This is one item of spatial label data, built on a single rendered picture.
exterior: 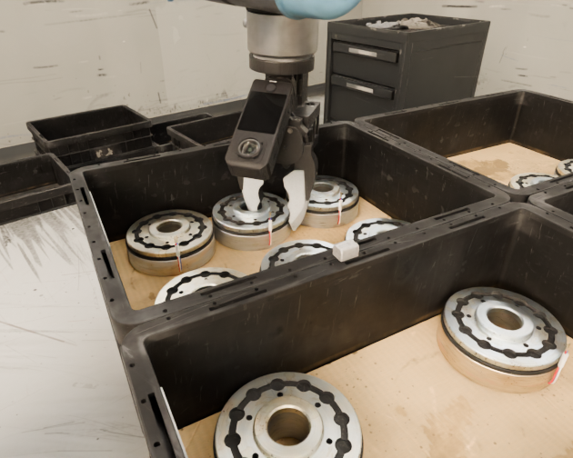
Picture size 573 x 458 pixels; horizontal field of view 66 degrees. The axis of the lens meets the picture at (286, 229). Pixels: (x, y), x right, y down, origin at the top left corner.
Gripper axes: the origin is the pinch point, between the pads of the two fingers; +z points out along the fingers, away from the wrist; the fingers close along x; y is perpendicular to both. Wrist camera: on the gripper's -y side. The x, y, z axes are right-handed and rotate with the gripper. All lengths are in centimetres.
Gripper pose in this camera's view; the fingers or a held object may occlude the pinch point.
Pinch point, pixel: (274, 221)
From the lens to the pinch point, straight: 57.1
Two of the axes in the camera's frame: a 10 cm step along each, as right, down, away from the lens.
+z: -0.2, 8.4, 5.5
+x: -9.6, -1.8, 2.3
